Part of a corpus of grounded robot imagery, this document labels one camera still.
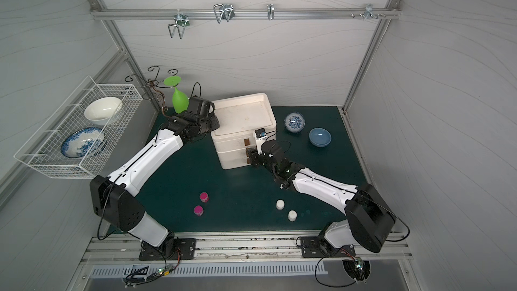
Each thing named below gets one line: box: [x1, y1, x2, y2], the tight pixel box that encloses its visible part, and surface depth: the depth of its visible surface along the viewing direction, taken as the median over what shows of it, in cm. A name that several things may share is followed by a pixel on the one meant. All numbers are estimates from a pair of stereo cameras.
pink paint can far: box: [199, 191, 210, 203], surface depth 86 cm
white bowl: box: [83, 96, 123, 125], surface depth 73 cm
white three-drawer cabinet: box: [210, 92, 277, 170], surface depth 86 cm
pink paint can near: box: [193, 204, 204, 217], surface depth 83 cm
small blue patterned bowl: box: [284, 111, 306, 134], surface depth 113 cm
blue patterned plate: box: [60, 127, 107, 159], surface depth 65 cm
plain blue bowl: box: [308, 127, 332, 148], surface depth 106 cm
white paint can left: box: [276, 199, 285, 211], surface depth 84 cm
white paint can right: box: [287, 210, 298, 222], surface depth 81 cm
